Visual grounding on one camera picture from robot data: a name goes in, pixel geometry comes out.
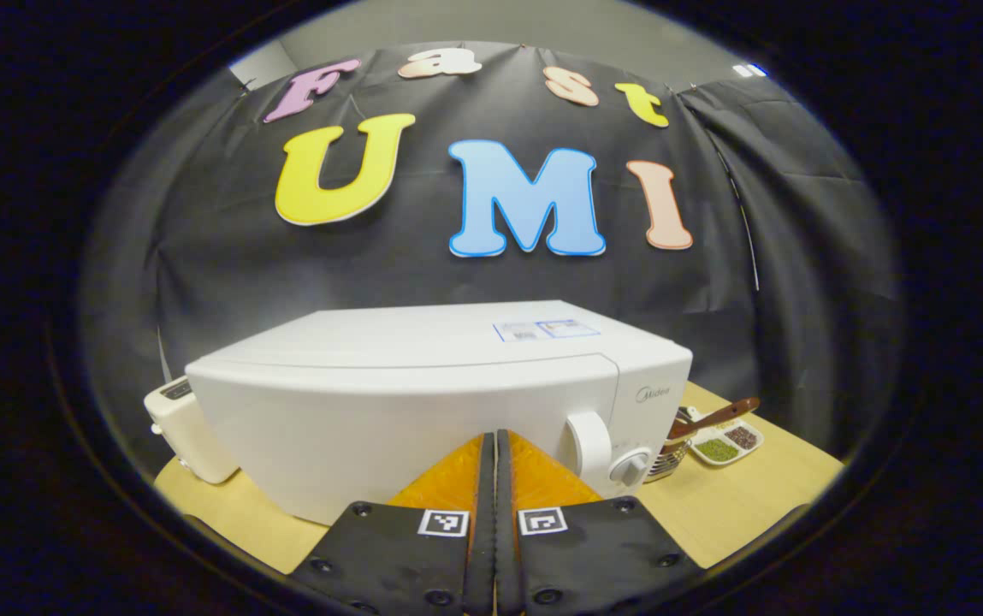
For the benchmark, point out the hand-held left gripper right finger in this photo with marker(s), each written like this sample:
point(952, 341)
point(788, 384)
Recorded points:
point(508, 556)

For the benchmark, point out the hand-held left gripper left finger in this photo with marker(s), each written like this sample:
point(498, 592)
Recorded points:
point(482, 556)

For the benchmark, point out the white microwave oven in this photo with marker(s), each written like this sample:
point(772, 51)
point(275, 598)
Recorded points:
point(414, 402)

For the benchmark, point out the metal utensil holder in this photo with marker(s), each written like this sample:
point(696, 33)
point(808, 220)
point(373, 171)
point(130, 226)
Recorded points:
point(671, 462)

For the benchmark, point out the white divided condiment dish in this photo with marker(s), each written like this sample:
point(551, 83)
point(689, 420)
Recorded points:
point(722, 449)

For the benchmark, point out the brown wooden spoon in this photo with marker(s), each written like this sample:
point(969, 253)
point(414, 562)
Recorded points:
point(726, 412)

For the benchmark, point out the white toaster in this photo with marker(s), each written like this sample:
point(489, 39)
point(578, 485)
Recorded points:
point(192, 436)

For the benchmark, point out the black backdrop cloth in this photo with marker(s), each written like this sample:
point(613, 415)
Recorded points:
point(799, 299)

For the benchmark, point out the small ceiling light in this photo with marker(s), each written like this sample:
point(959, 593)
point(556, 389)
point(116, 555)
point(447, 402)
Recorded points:
point(749, 70)

